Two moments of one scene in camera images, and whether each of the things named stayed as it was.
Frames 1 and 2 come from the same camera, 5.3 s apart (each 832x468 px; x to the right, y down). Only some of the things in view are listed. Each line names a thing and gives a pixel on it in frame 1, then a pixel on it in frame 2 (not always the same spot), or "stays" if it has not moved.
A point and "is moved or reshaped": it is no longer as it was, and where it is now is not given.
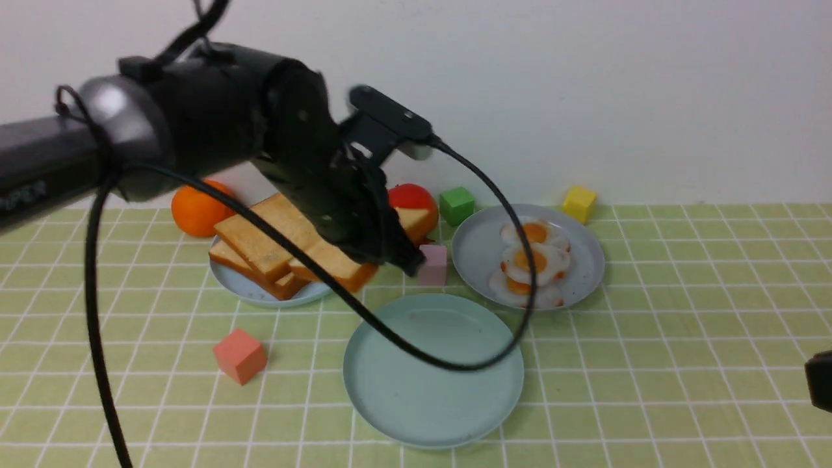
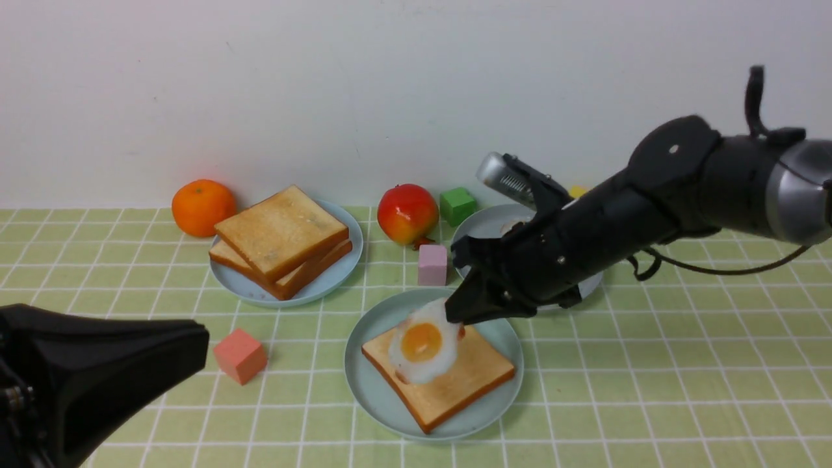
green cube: [455, 205] stays
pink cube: [433, 273] stays
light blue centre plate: [415, 402] stays
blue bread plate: [245, 288] stays
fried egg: [511, 286] is moved or reshaped
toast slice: [357, 275] → [478, 370]
